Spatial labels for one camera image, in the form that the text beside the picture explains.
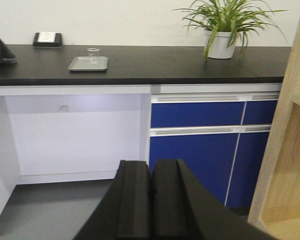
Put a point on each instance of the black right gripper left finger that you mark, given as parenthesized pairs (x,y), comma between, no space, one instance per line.
(124,211)

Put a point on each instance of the blue drawer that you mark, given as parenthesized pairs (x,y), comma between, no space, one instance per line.
(172,112)
(260,109)

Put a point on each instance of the white plant pot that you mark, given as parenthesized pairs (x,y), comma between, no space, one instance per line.
(219,48)

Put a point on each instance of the clear glass beaker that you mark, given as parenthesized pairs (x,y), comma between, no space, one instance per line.
(93,54)

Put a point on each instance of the green potted plant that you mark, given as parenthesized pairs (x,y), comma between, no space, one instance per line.
(240,17)

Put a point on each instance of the silver metal tray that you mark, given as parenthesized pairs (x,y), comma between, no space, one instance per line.
(89,64)

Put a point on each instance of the black white power socket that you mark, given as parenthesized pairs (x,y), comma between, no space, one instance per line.
(47,40)

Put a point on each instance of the blue right upper drawer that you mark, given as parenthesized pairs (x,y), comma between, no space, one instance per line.
(260,109)

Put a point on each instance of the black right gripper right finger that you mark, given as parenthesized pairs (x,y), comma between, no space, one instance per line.
(183,209)

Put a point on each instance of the blue lower cabinet door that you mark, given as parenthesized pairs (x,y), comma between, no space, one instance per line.
(209,156)

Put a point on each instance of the blue right lower door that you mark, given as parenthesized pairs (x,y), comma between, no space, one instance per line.
(248,159)

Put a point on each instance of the wooden shelf frame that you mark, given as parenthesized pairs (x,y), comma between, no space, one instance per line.
(275,207)

